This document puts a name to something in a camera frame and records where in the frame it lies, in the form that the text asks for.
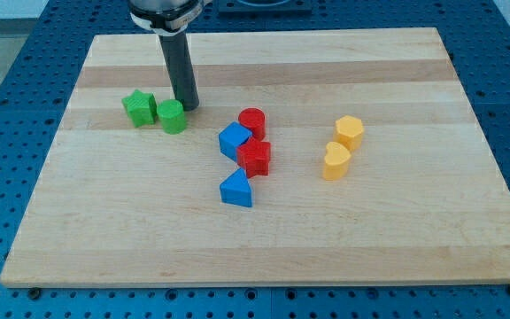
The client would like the blue cube block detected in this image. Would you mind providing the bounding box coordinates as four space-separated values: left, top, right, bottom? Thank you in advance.
218 121 252 161

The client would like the green cylinder block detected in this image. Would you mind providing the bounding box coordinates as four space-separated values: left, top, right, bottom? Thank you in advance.
157 99 187 135

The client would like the green star block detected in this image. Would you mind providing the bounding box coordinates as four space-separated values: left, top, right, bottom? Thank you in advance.
121 89 157 128

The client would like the wooden board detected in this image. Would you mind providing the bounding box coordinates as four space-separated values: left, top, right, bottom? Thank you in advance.
0 27 510 288

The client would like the yellow hexagon block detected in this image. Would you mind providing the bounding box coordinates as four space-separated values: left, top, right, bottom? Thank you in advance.
333 115 365 152

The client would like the yellow heart block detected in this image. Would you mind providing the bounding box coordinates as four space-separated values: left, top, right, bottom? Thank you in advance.
322 142 352 181

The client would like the red cylinder block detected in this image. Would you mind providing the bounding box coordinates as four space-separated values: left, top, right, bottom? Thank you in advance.
238 107 266 141

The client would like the red star block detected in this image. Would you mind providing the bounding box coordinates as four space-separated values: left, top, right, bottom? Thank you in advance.
236 137 271 178

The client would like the blue triangle block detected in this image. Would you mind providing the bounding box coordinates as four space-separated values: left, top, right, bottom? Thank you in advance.
220 168 252 207

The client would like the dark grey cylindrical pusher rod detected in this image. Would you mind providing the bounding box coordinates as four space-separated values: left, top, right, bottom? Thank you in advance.
159 31 199 111

